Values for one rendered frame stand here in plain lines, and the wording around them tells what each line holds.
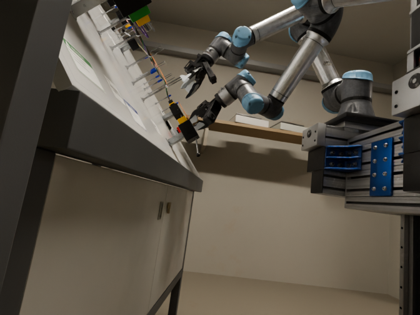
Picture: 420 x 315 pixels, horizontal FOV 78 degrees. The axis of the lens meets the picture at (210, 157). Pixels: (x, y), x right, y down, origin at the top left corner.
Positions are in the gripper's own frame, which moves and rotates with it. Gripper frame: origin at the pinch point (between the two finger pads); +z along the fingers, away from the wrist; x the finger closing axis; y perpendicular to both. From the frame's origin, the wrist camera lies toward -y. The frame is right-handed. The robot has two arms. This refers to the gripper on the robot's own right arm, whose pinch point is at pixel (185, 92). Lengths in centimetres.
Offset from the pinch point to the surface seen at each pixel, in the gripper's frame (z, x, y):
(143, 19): 14, 63, -21
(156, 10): -105, -108, 163
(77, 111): 37, 80, -40
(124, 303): 65, 39, -46
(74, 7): 21, 69, -13
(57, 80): 35, 80, -37
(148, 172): 38, 54, -38
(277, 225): 7, -202, -71
